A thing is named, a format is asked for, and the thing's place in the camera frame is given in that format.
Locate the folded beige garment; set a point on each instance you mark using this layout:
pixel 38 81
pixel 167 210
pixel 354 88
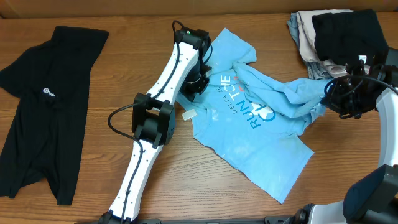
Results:
pixel 307 41

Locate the black polo shirt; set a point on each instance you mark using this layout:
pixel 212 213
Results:
pixel 45 140

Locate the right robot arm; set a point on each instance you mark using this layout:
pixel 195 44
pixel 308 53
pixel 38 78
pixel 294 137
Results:
pixel 373 198

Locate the folded black garment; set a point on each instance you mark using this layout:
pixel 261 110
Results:
pixel 343 37

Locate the light blue printed t-shirt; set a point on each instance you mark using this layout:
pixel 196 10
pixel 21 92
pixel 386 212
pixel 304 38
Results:
pixel 253 121

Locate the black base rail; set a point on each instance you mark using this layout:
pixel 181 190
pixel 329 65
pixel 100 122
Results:
pixel 266 220

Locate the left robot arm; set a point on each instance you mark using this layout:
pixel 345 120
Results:
pixel 153 117

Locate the folded blue denim garment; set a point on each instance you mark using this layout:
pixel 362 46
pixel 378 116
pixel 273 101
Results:
pixel 293 28

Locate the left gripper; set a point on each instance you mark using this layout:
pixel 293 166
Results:
pixel 193 87

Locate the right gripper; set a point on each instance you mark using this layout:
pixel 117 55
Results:
pixel 337 101

